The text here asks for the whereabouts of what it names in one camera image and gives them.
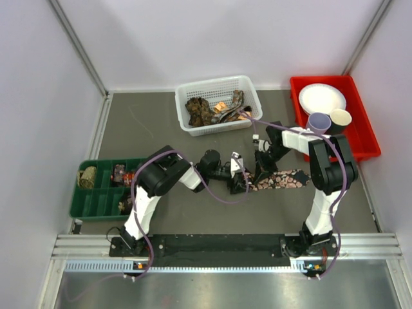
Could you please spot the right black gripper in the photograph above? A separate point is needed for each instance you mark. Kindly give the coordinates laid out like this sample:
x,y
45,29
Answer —
x,y
262,169

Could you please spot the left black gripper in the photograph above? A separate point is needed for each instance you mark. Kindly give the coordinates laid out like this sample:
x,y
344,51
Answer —
x,y
238,187

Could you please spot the pink floral dark tie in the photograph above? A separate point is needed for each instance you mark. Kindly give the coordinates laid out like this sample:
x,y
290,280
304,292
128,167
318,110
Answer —
x,y
288,179

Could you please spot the white plastic basket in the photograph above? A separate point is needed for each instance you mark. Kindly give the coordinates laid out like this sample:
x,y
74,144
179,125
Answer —
x,y
215,91

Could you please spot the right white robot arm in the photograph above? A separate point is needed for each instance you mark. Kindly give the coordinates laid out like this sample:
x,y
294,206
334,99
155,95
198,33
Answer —
x,y
332,171

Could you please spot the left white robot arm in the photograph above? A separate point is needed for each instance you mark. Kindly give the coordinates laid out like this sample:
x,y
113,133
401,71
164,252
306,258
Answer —
x,y
157,175

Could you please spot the brown leaf pattern tie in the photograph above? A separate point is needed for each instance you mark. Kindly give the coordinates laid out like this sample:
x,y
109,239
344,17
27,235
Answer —
x,y
199,112

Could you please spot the grey orange pattern tie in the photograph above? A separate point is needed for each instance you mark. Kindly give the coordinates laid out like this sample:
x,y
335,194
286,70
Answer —
x,y
229,112

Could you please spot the lilac paper cup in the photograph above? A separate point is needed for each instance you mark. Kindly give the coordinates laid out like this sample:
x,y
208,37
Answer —
x,y
318,123

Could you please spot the rolled red pattern tie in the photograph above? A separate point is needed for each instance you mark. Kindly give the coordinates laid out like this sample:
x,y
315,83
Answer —
x,y
128,179

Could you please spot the white paper plates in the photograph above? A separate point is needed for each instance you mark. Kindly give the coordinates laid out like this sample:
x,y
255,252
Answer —
x,y
321,98

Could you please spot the black paper cup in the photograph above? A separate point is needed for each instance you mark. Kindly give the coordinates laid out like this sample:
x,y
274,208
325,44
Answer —
x,y
340,119

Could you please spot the rolled purple floral tie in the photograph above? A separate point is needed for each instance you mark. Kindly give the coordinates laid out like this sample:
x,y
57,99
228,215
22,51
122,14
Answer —
x,y
117,176

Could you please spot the rolled brown floral tie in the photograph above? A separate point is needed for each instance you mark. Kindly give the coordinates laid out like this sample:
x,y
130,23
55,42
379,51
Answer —
x,y
125,205

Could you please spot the red plastic bin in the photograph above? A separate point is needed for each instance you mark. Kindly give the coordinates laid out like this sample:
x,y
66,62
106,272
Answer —
x,y
359,133

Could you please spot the green divided organizer tray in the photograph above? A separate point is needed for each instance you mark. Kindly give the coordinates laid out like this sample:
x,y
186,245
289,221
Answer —
x,y
101,202

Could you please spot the rolled olive green tie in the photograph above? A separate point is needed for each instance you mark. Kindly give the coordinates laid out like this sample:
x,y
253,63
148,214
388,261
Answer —
x,y
86,178

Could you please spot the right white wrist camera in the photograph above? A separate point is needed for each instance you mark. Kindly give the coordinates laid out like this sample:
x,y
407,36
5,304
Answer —
x,y
260,144

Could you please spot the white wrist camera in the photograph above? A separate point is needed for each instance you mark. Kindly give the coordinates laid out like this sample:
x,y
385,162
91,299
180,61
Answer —
x,y
236,164
260,144

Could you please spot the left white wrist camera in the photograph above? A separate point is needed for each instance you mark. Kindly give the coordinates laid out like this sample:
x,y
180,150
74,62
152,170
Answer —
x,y
236,164

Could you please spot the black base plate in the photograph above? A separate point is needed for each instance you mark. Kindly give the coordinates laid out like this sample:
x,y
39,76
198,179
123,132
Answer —
x,y
220,250

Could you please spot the white slotted cable duct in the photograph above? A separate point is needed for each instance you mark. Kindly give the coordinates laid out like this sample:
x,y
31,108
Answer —
x,y
107,266

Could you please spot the aluminium frame rail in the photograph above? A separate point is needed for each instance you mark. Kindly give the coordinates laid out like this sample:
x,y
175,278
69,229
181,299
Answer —
x,y
353,246

